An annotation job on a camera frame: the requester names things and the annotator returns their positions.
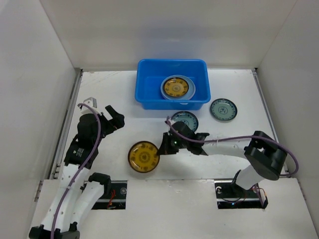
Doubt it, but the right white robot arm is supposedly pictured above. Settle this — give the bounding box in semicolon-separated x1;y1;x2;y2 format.
157;120;287;197

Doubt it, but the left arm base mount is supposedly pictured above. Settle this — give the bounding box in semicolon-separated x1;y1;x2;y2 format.
92;181;127;210

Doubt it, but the blue plastic bin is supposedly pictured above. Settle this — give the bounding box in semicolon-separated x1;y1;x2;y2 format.
135;59;211;111

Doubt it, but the right aluminium rail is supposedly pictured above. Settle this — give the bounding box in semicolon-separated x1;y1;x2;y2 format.
251;67;291;177

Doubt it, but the left aluminium rail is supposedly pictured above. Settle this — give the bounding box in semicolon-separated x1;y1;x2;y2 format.
45;68;83;179

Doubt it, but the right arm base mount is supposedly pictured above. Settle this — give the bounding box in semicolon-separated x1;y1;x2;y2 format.
214;180;269;209

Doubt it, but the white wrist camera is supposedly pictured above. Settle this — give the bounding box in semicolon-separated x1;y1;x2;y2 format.
165;116;174;126
78;97;98;115

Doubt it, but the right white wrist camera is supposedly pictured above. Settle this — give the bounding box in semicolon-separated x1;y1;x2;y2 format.
165;116;174;126

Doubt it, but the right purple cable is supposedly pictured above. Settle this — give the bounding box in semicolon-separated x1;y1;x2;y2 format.
165;116;299;178

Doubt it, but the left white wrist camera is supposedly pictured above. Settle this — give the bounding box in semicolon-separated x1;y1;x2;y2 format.
78;97;98;115

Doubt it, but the aluminium rail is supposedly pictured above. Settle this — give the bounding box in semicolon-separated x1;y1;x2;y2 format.
45;68;83;179
251;67;291;177

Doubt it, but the blue white plate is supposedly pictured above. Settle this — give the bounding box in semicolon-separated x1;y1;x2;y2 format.
171;111;199;132
209;98;238;122

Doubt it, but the light blue plastic plate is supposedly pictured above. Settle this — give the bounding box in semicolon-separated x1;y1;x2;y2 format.
160;75;196;100

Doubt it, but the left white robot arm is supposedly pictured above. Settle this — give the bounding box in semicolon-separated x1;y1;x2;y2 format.
28;103;125;239

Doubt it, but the yellow patterned plate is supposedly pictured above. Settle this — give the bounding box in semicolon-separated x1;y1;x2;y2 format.
162;77;189;98
128;141;160;173

